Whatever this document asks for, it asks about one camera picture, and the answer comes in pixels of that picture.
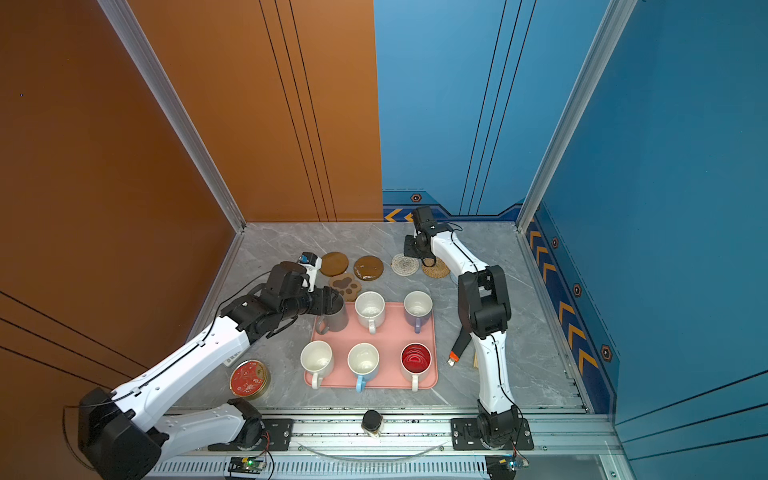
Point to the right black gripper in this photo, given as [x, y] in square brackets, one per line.
[409, 251]

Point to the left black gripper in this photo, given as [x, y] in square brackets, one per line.
[325, 303]

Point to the white embroidered round coaster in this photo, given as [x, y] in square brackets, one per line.
[405, 266]

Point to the woven rattan round coaster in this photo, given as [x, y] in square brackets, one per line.
[437, 270]

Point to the grey mug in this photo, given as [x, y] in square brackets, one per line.
[333, 322]

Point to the plain brown round coaster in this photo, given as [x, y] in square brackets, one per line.
[334, 264]

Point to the brown coaster with scratches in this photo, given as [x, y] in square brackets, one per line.
[368, 268]

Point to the cork paw-shaped coaster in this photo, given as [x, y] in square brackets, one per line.
[348, 285]

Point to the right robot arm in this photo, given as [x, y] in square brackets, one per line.
[484, 310]

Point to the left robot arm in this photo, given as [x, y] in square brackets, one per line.
[125, 432]

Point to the purple mug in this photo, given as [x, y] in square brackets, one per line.
[418, 306]

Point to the white mug front left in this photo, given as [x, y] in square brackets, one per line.
[317, 359]

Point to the white mug back middle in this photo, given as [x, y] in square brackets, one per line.
[370, 308]

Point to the pink plastic tray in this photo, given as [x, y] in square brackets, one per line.
[393, 335]

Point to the red round tin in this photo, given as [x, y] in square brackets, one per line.
[250, 380]

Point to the red mug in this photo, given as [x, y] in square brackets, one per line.
[415, 362]

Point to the left circuit board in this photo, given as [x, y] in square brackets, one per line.
[246, 466]

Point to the circuit board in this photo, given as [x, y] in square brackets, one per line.
[246, 466]
[504, 467]

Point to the right circuit board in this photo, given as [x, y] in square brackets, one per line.
[504, 467]

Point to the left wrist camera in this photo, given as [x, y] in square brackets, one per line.
[312, 264]

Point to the white mug blue handle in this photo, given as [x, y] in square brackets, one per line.
[363, 360]

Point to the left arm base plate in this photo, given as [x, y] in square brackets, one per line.
[274, 435]

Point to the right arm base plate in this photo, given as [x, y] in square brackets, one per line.
[466, 435]

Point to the aluminium front rail frame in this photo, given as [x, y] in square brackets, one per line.
[415, 445]

